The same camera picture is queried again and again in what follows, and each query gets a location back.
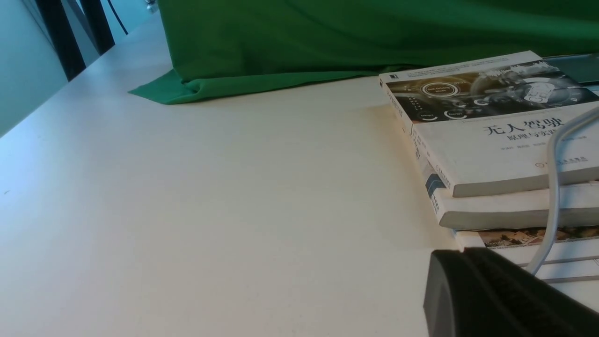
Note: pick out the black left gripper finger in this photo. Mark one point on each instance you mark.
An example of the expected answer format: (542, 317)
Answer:
(478, 293)

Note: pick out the top book with dashboard cover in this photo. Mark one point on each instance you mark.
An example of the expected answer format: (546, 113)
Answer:
(484, 125)

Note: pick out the green backdrop cloth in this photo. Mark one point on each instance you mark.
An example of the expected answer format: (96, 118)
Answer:
(221, 48)

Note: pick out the black frame posts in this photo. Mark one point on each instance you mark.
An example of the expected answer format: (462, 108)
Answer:
(63, 40)

